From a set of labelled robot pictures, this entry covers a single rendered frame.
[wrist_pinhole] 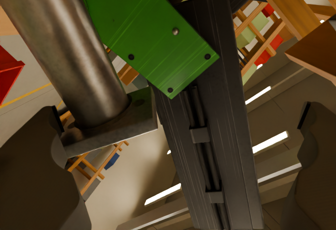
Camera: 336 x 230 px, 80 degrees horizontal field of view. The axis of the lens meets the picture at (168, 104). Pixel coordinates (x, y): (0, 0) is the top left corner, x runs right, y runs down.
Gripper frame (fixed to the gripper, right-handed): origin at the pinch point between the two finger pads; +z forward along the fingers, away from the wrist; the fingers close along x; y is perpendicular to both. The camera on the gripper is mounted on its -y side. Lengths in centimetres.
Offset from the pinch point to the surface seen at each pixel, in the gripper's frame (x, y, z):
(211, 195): 7.4, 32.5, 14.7
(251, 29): 125, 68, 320
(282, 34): 196, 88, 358
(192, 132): 3.1, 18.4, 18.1
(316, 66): 38, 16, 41
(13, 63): -47, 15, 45
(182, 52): 1.4, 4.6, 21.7
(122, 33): -7.8, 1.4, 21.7
